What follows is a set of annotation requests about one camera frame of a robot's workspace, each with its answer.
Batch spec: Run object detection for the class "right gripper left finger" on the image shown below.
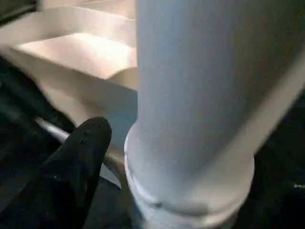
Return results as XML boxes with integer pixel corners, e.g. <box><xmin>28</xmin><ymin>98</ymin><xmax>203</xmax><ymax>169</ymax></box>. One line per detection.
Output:
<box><xmin>0</xmin><ymin>117</ymin><xmax>113</xmax><ymax>229</ymax></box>

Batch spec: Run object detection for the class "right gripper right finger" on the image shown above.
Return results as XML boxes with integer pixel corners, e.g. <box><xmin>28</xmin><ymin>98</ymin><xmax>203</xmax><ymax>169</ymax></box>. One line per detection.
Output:
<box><xmin>238</xmin><ymin>160</ymin><xmax>305</xmax><ymax>229</ymax></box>

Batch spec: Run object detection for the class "white plastic table top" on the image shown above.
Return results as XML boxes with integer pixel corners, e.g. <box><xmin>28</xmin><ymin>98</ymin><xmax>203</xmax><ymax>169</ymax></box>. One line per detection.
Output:
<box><xmin>0</xmin><ymin>0</ymin><xmax>305</xmax><ymax>191</ymax></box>

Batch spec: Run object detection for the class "white plastic table leg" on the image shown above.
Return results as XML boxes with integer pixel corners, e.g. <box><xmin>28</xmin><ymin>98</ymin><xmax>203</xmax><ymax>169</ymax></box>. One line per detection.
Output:
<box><xmin>123</xmin><ymin>0</ymin><xmax>305</xmax><ymax>229</ymax></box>

